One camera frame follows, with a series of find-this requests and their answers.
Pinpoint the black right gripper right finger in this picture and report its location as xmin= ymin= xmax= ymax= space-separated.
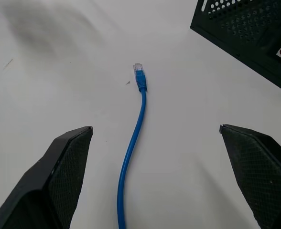
xmin=219 ymin=124 xmax=281 ymax=229

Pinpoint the blue ethernet cable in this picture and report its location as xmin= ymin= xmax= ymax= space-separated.
xmin=117 ymin=62 xmax=148 ymax=229

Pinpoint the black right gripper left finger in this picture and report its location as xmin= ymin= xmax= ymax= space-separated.
xmin=0 ymin=125 xmax=94 ymax=229

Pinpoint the black perforated computer case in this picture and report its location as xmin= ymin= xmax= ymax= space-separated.
xmin=190 ymin=0 xmax=281 ymax=97

